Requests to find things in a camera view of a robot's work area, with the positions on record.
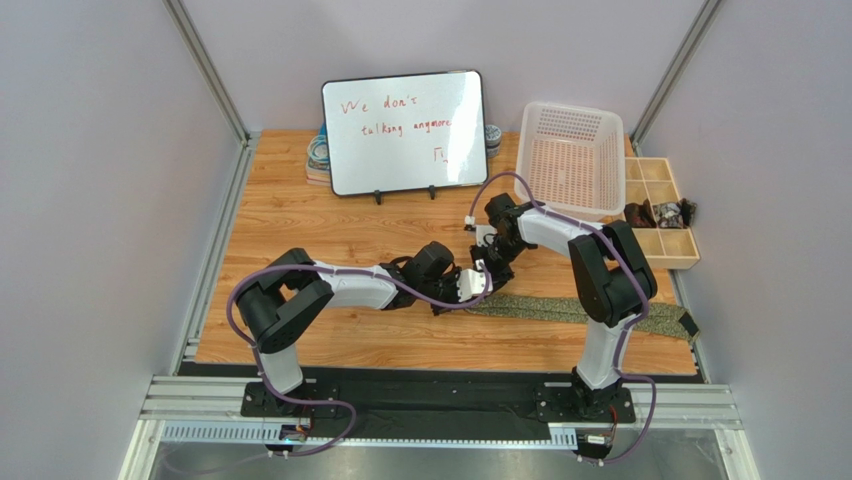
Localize green floral patterned tie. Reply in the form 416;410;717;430
465;291;702;343

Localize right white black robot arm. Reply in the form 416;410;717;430
470;194;657;417

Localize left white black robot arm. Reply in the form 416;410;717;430
226;241;463;395

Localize blue tape roll stack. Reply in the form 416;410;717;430
305;123;331;186

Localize blue white patterned jar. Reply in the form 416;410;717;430
485;124;503;158

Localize white perforated plastic basket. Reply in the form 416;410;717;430
515;101;626;221

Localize dark rolled tie in box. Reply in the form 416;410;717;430
624;200;657;229

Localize whiteboard with red writing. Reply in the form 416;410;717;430
321;70;489;197

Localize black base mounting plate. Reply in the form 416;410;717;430
240;367;636;441

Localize wooden compartment organizer box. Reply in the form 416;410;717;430
619;157;700;270

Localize patterned rolled tie in box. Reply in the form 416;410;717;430
652;198;697;229

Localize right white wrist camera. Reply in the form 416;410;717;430
464;215;496;247

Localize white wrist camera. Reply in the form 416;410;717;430
456;260;493;303
464;215;496;247

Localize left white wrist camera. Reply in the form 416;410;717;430
456;260;493;303

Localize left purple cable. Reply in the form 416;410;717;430
226;260;495;459

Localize purple cable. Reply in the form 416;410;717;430
226;260;495;459
464;171;660;466

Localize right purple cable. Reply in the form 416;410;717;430
464;171;660;466

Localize left aluminium frame post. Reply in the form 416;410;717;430
163;0;251;310

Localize aluminium frame post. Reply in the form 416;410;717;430
163;0;251;310
629;0;726;153

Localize aluminium front rail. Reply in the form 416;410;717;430
120;367;759;479

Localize right aluminium frame post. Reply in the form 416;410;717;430
629;0;726;153

